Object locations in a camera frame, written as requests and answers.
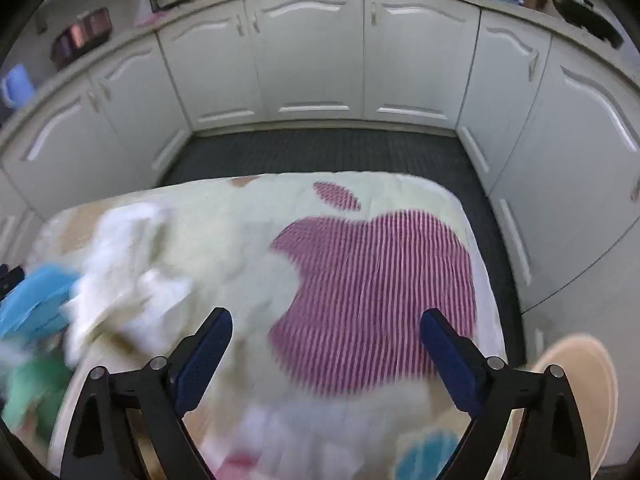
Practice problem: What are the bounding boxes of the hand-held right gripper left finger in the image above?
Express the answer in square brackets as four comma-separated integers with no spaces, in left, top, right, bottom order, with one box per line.
[60,306,234,480]

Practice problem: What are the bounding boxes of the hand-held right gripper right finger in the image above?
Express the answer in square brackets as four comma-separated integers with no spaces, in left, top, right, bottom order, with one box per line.
[419,308,593,480]

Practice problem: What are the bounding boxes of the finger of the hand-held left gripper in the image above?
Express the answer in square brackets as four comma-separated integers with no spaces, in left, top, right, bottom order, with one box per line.
[0,264,26,302]

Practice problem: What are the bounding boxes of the blue snack packet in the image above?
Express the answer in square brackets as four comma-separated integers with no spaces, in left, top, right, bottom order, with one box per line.
[0,265,83,346]

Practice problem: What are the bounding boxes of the green wrapper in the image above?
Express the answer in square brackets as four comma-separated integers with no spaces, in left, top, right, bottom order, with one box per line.
[0,355,73,436]

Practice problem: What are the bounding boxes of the white tissue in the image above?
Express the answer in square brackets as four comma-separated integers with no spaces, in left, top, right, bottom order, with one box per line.
[62,202,196,366]

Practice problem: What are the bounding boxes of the beige plastic bin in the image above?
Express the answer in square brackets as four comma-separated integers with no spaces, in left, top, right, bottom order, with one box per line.
[500,332,621,480]

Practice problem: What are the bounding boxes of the apple print blanket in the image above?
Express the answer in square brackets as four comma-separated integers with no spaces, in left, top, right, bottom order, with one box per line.
[27,172,511,480]

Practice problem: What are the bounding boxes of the blue plastic jug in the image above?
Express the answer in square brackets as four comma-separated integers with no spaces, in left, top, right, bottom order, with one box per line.
[0,64,37,111]

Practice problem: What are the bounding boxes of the dark red rice cooker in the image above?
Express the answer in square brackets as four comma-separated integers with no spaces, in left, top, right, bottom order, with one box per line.
[50,7,113,68]

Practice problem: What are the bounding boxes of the white kitchen cabinets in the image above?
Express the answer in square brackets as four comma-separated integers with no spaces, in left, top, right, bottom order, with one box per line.
[0,0,640,311]

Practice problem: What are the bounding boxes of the black wok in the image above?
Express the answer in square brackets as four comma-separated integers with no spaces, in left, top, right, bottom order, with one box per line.
[530,0,626,51]

